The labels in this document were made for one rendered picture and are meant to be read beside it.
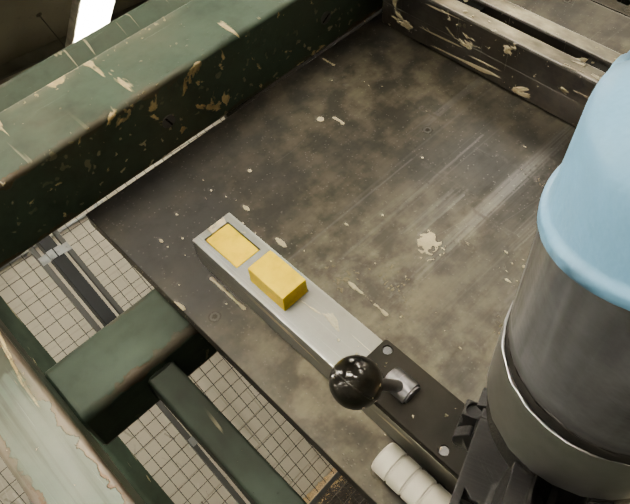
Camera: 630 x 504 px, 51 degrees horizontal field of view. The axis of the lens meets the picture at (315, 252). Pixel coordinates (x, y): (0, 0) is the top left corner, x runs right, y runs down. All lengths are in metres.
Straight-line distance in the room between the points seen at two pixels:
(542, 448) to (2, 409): 0.49
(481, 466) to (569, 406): 0.13
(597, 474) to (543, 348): 0.06
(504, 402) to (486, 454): 0.09
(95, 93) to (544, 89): 0.51
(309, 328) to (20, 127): 0.38
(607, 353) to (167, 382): 0.58
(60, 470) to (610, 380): 0.48
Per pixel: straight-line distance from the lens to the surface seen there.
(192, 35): 0.82
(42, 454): 0.61
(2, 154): 0.76
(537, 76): 0.84
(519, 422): 0.24
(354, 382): 0.45
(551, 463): 0.25
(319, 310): 0.62
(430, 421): 0.56
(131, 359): 0.72
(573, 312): 0.18
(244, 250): 0.66
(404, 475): 0.57
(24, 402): 0.64
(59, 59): 1.34
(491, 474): 0.33
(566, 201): 0.17
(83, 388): 0.72
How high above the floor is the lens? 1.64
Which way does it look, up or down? 1 degrees down
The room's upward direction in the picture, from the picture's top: 39 degrees counter-clockwise
